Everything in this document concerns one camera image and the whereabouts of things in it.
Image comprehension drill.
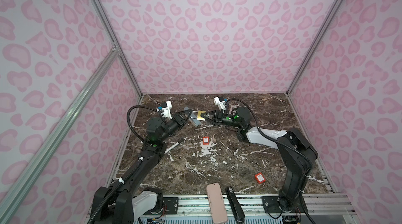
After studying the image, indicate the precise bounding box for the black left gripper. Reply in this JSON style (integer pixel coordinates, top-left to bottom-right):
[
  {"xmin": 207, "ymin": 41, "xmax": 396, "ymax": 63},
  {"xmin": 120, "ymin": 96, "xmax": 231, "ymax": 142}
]
[{"xmin": 159, "ymin": 109, "xmax": 192, "ymax": 144}]

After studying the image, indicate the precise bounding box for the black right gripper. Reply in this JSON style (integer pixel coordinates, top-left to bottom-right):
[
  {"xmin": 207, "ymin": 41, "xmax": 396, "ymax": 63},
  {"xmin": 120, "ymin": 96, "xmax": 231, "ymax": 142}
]
[{"xmin": 202, "ymin": 111, "xmax": 244, "ymax": 128}]

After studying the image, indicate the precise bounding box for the brass padlock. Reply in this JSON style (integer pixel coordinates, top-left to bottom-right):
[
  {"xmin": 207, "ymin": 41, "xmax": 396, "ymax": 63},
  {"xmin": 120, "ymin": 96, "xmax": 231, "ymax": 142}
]
[{"xmin": 191, "ymin": 110, "xmax": 205, "ymax": 121}]

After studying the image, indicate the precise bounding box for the red padlock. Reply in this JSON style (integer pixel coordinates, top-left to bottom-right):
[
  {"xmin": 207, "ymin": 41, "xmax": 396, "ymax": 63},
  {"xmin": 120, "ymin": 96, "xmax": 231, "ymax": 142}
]
[
  {"xmin": 253, "ymin": 162, "xmax": 266, "ymax": 184},
  {"xmin": 202, "ymin": 137, "xmax": 210, "ymax": 145}
]

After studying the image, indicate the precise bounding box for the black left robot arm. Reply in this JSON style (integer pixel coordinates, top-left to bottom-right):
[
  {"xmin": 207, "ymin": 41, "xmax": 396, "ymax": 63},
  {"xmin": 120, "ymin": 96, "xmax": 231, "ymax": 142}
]
[{"xmin": 88, "ymin": 109, "xmax": 193, "ymax": 224}]

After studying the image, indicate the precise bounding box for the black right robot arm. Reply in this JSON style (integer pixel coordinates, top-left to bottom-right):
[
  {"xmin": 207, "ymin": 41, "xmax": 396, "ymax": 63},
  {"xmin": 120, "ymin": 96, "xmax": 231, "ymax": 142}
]
[{"xmin": 201, "ymin": 106, "xmax": 318, "ymax": 212}]

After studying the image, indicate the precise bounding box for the blue stapler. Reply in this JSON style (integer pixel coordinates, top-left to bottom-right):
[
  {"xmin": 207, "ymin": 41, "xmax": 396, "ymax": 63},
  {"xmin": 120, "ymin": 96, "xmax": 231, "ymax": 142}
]
[{"xmin": 189, "ymin": 110, "xmax": 201, "ymax": 127}]

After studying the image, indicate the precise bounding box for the pink calculator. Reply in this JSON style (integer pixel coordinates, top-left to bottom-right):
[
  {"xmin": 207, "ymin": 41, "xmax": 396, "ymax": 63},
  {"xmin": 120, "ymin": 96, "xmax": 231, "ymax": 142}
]
[{"xmin": 228, "ymin": 104, "xmax": 241, "ymax": 115}]

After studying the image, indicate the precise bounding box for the white marker pen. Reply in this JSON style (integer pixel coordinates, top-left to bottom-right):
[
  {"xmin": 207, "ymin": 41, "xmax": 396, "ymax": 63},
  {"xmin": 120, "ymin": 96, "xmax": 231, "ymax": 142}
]
[{"xmin": 164, "ymin": 142, "xmax": 180, "ymax": 154}]

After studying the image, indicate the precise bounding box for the pink case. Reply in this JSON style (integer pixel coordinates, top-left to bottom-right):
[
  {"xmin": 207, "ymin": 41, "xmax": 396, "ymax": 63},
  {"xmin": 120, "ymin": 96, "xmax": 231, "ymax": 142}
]
[{"xmin": 206, "ymin": 183, "xmax": 228, "ymax": 224}]

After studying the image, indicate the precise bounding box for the black stapler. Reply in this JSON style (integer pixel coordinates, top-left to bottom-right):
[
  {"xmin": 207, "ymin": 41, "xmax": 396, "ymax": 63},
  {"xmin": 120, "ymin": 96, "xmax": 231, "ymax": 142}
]
[{"xmin": 225, "ymin": 186, "xmax": 245, "ymax": 224}]

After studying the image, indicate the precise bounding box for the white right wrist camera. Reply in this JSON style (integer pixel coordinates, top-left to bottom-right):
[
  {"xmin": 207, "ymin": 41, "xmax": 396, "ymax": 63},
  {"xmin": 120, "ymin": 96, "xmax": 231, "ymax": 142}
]
[{"xmin": 214, "ymin": 97, "xmax": 227, "ymax": 113}]

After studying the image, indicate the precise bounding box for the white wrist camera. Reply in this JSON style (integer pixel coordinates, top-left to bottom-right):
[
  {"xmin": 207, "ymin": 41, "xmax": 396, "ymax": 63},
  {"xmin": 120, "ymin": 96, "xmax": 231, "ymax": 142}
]
[
  {"xmin": 157, "ymin": 101, "xmax": 172, "ymax": 122},
  {"xmin": 214, "ymin": 97, "xmax": 227, "ymax": 113}
]

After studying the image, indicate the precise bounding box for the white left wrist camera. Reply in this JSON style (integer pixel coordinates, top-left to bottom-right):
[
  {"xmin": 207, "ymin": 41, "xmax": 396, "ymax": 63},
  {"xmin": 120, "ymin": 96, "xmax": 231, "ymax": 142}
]
[{"xmin": 157, "ymin": 101, "xmax": 172, "ymax": 122}]

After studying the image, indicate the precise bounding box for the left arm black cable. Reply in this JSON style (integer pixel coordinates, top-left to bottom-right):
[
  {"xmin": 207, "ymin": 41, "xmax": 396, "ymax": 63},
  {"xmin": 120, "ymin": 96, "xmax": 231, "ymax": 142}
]
[{"xmin": 126, "ymin": 105, "xmax": 158, "ymax": 143}]

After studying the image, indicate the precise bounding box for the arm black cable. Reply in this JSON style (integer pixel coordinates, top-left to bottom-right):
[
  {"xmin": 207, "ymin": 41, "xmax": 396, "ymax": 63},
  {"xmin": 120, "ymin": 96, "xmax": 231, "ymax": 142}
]
[
  {"xmin": 126, "ymin": 105, "xmax": 158, "ymax": 143},
  {"xmin": 227, "ymin": 98, "xmax": 312, "ymax": 165}
]

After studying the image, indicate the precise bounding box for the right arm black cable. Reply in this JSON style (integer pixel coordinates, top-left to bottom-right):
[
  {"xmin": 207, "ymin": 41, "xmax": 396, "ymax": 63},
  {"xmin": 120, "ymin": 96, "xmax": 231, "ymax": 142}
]
[{"xmin": 227, "ymin": 98, "xmax": 312, "ymax": 165}]

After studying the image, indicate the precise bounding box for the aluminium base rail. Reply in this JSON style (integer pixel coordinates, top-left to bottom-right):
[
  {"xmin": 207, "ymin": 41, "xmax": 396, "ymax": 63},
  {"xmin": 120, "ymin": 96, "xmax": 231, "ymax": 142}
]
[{"xmin": 84, "ymin": 193, "xmax": 359, "ymax": 224}]

